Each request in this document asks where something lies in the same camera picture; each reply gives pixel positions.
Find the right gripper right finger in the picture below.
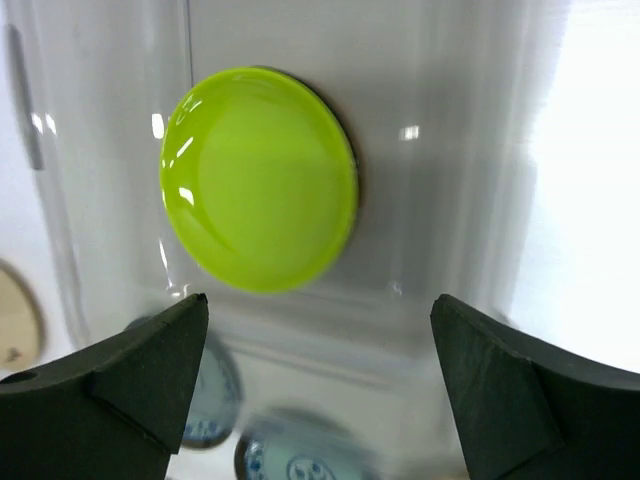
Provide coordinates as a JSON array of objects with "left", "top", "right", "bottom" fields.
[{"left": 430, "top": 294, "right": 639, "bottom": 479}]

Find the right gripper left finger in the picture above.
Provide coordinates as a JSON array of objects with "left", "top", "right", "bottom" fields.
[{"left": 1, "top": 294, "right": 208, "bottom": 479}]

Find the teal patterned plate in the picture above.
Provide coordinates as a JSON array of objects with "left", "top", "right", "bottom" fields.
[
  {"left": 124, "top": 314, "right": 245, "bottom": 450},
  {"left": 234, "top": 408, "right": 380, "bottom": 479}
]

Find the clear plastic bin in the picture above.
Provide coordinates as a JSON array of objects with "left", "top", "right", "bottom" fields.
[{"left": 4, "top": 1, "right": 569, "bottom": 479}]

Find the lime green plate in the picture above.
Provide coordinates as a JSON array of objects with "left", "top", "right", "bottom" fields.
[{"left": 158, "top": 66, "right": 360, "bottom": 293}]

